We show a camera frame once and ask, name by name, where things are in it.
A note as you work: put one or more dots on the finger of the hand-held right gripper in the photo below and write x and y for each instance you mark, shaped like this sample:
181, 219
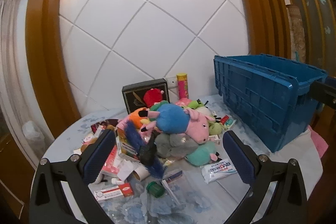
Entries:
324, 94

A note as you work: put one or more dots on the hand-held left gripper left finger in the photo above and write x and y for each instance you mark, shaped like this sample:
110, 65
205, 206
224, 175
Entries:
98, 158

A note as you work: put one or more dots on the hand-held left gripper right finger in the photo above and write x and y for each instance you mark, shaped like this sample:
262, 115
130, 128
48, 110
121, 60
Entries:
240, 161

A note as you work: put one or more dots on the blue plastic crate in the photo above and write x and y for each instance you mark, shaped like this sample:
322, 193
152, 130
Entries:
262, 98

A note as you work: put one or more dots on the grey furry plush toy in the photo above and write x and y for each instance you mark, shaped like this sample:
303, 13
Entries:
173, 145

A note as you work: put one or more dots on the red white packet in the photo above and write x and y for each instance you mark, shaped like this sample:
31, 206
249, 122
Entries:
111, 163

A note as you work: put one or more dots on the white blue tissue packet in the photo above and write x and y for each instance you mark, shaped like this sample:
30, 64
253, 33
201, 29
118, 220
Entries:
218, 170

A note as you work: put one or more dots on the small white bottle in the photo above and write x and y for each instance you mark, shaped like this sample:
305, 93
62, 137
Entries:
116, 181

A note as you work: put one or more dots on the orange printed box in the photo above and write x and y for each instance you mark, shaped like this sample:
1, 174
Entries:
126, 146

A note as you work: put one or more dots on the red white medicine box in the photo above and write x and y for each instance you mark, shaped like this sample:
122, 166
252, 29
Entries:
113, 192

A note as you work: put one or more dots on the mint green plush toy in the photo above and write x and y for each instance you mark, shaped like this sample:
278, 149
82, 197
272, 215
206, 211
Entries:
202, 154

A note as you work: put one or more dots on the blue feather duster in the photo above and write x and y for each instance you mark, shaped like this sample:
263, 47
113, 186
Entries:
131, 134

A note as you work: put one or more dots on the yellow-green plush toy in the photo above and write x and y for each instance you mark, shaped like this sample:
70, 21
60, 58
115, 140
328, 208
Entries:
215, 128

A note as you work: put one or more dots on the red green white tube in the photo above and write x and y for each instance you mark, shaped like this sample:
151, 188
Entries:
227, 120

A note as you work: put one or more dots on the cardboard tube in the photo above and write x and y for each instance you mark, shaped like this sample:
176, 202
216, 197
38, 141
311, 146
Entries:
140, 173

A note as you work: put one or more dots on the pink cloth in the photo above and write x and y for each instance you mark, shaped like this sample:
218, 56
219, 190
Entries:
319, 140

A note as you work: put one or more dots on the orange plush toy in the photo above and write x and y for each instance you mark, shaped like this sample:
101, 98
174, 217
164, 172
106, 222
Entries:
135, 119

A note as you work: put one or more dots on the white cloth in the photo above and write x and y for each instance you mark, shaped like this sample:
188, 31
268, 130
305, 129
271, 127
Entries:
302, 155

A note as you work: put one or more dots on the green plastic jar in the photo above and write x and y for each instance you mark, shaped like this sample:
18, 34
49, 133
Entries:
155, 189

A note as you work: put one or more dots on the rolled beige mat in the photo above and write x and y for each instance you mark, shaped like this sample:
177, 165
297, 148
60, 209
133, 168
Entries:
295, 32

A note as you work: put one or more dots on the blue red small box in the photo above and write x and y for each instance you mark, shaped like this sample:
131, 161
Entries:
173, 176

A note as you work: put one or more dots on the white plastic bag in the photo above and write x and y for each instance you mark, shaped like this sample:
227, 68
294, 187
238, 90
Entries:
32, 134

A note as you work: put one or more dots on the black box gold print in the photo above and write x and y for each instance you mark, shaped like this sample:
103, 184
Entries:
134, 98

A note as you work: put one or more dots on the pink pig plush blue body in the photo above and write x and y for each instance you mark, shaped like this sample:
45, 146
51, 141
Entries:
170, 119

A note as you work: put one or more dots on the red plush toy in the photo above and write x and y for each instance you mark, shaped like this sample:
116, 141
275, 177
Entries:
153, 96

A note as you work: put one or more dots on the wooden slat partition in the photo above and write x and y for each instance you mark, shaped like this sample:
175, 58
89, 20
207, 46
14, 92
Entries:
315, 3

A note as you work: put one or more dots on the pink yellow cylinder can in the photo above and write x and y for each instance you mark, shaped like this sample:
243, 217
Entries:
183, 86

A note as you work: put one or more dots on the white curtain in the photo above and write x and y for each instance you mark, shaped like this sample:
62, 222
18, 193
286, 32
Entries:
10, 69

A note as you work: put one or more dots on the wooden wall trim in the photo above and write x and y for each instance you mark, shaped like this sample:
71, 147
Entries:
262, 3
44, 43

